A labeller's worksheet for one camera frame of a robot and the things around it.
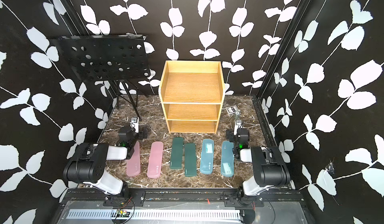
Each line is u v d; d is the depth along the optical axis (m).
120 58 0.76
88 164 0.46
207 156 0.88
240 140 0.73
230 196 0.74
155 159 0.87
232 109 1.11
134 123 0.81
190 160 0.88
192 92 0.79
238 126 0.81
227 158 0.89
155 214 0.70
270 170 0.45
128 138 0.75
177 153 0.89
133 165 0.83
